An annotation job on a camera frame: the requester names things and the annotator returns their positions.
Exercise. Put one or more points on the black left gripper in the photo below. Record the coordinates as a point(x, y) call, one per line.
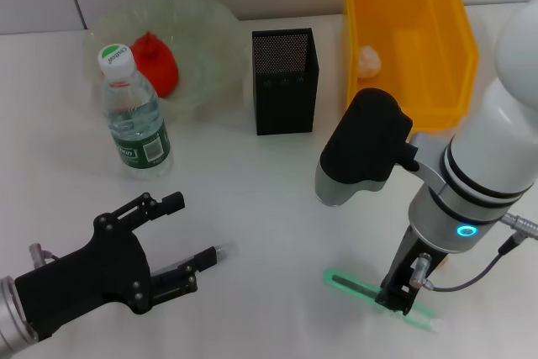
point(92, 279)

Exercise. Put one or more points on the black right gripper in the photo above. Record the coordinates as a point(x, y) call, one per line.
point(414, 262)

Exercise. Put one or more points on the green utility knife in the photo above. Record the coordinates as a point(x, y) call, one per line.
point(349, 283)

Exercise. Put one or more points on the clear green-label water bottle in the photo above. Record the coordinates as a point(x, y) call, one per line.
point(134, 123)

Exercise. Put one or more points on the red funnel-shaped object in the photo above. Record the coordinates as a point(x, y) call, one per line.
point(161, 64)

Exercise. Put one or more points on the white paper ball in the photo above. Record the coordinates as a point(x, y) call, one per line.
point(370, 62)

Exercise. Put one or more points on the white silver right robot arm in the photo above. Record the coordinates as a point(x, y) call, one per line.
point(483, 144)

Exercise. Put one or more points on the grey marker pen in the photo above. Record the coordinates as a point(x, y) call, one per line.
point(226, 251)

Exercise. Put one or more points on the black mesh pen holder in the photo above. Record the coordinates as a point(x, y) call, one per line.
point(286, 98)

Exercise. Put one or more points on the green glass fruit plate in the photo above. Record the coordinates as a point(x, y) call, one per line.
point(202, 39)

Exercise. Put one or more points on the right gripper silver plug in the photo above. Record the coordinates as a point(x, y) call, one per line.
point(421, 270)

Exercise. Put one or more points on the gripper silver plug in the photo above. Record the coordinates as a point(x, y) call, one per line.
point(38, 251)
point(421, 270)

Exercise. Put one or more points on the left gripper silver plug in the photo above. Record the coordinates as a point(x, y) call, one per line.
point(38, 251)

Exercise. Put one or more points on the yellow plastic bin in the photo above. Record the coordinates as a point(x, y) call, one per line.
point(403, 6)

